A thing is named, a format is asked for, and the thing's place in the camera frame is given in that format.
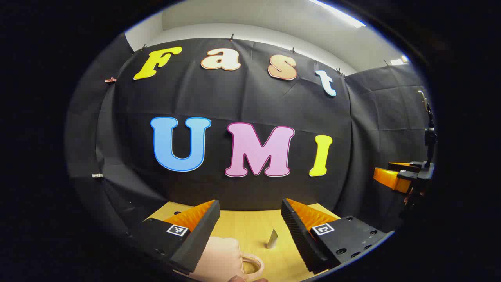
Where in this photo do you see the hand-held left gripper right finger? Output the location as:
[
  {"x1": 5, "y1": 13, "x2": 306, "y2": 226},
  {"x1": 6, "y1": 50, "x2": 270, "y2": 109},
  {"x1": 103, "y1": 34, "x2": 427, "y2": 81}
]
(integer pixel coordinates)
[{"x1": 281, "y1": 198, "x2": 394, "y2": 275}]

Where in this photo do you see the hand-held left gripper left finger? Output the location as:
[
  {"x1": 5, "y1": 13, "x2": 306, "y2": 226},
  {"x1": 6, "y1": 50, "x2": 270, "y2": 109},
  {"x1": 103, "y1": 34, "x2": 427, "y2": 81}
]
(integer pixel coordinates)
[{"x1": 129, "y1": 200, "x2": 221, "y2": 275}]

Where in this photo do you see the black backdrop cloth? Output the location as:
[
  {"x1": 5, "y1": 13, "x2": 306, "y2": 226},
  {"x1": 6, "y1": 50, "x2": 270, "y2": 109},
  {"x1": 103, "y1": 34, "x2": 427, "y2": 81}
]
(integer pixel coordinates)
[{"x1": 65, "y1": 33, "x2": 437, "y2": 251}]

